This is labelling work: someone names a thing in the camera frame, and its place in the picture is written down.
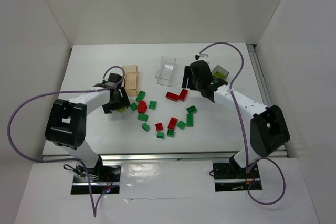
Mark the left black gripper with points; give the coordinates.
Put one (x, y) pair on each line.
(115, 104)

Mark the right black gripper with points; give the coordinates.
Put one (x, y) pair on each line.
(189, 77)

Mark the clear plastic container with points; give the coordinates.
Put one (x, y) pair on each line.
(165, 74)

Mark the red long lego brick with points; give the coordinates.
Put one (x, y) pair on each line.
(183, 94)

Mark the green long lego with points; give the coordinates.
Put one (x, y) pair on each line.
(190, 120)
(140, 96)

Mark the red round lego piece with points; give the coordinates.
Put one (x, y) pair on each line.
(142, 107)

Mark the red curved lego brick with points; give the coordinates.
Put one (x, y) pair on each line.
(172, 96)

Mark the wooden box container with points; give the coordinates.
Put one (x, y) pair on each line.
(131, 80)

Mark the dark smoked plastic container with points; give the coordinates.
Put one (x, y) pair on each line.
(220, 69)

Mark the yellow-green long lego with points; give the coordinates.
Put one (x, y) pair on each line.
(219, 75)

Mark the green square lego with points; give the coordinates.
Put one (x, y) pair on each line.
(152, 105)

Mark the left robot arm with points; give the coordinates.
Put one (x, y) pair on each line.
(67, 122)

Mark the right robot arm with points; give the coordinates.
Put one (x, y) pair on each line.
(268, 128)

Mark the green small lego left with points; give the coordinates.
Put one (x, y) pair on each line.
(134, 106)

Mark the green small lego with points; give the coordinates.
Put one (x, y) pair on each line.
(160, 134)
(134, 106)
(181, 125)

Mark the green lego below red piece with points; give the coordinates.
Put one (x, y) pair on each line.
(143, 117)

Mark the green lego with holes right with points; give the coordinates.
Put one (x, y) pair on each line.
(191, 109)

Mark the green lego with holes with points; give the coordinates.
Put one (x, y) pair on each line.
(170, 132)
(191, 109)

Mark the green notched lego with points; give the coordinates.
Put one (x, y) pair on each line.
(146, 127)

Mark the red small lego brick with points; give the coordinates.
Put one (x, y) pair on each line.
(159, 127)

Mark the red tilted lego brick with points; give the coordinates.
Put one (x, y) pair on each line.
(172, 123)

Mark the green small lego right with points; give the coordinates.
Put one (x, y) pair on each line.
(181, 125)

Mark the green small lego bottom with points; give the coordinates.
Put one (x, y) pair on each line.
(160, 134)

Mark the green lego with holes bottom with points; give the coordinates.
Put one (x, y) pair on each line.
(170, 132)

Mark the aluminium front rail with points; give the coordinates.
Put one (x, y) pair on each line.
(165, 156)

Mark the aluminium rail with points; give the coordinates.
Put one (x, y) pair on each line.
(165, 156)
(281, 151)

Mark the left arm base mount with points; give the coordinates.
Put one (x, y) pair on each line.
(108, 181)

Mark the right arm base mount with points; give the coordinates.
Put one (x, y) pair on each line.
(227, 178)

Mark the aluminium right rail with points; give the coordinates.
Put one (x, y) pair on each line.
(281, 151)

